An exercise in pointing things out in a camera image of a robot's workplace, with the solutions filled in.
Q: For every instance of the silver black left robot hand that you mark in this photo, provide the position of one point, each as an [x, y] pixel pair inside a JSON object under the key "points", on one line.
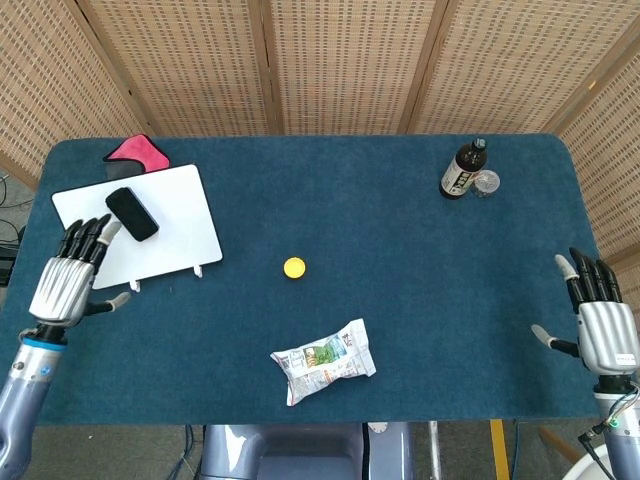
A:
{"points": [[62, 290]]}

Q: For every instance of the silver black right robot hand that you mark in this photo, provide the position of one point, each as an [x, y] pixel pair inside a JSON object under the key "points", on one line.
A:
{"points": [[602, 335]]}

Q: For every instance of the black blue board eraser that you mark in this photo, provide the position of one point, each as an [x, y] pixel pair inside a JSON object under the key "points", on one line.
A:
{"points": [[132, 215]]}

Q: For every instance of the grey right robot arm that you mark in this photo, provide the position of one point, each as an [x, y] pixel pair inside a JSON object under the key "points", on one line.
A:
{"points": [[622, 435]]}

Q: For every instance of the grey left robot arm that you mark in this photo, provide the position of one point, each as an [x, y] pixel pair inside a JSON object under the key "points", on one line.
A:
{"points": [[25, 390]]}

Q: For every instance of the small white whiteboard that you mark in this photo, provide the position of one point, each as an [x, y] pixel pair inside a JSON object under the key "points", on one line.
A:
{"points": [[165, 225]]}

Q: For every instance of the brown tea bottle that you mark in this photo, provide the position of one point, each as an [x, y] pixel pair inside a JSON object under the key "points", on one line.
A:
{"points": [[460, 172]]}

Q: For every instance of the white round chair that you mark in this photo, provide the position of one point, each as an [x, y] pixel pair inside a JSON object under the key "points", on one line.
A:
{"points": [[585, 465]]}

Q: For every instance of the pink grey cloth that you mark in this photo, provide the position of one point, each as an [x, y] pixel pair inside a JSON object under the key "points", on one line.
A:
{"points": [[142, 152]]}

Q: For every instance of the clear jar of paper clips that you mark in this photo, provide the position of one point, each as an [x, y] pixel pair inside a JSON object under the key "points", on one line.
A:
{"points": [[486, 184]]}

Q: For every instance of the yellow fluted cup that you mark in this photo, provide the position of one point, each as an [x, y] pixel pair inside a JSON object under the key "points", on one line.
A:
{"points": [[295, 267]]}

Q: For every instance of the blue felt table cover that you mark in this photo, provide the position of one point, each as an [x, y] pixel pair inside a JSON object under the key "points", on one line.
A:
{"points": [[375, 240]]}

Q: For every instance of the white printed snack bag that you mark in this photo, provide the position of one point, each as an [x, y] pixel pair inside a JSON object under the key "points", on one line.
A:
{"points": [[325, 362]]}

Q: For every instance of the grey robot torso base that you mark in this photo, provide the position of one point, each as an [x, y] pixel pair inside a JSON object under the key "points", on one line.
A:
{"points": [[300, 452]]}

